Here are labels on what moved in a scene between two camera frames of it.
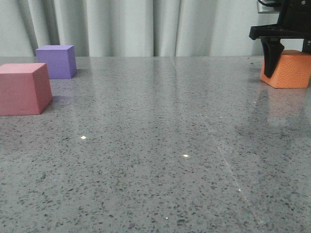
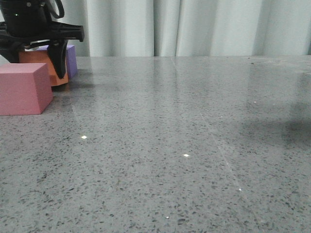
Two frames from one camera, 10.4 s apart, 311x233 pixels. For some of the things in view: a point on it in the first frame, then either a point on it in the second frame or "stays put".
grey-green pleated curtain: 136,28 stays put
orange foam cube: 293,70 → 43,57
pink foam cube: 25,89 stays put
